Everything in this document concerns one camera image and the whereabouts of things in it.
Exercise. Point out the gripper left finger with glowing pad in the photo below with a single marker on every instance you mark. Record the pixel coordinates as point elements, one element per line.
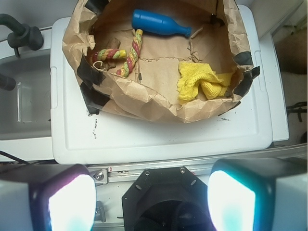
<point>46,197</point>

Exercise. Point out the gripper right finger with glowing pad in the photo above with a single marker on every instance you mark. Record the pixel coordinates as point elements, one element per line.
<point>259,194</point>

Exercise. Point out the yellow microfiber cloth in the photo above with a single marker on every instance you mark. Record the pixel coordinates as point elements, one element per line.
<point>195,76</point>

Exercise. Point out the white plastic bin lid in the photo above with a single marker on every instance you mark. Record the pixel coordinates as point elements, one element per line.
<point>106,138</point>

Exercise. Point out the grey toy sink basin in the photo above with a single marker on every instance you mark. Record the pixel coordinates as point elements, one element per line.
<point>25,110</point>

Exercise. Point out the crumpled brown paper bag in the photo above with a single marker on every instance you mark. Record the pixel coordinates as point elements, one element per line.
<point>218,38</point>

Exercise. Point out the blue plastic bottle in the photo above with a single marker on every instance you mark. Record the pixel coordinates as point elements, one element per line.
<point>158,24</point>

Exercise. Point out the aluminium extrusion rail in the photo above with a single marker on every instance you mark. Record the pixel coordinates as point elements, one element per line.
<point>198,166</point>

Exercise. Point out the black octagonal mount plate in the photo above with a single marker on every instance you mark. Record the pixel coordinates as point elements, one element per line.
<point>166,199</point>

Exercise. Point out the multicolour braided rope toy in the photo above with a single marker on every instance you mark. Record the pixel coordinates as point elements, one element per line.
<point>131,57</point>

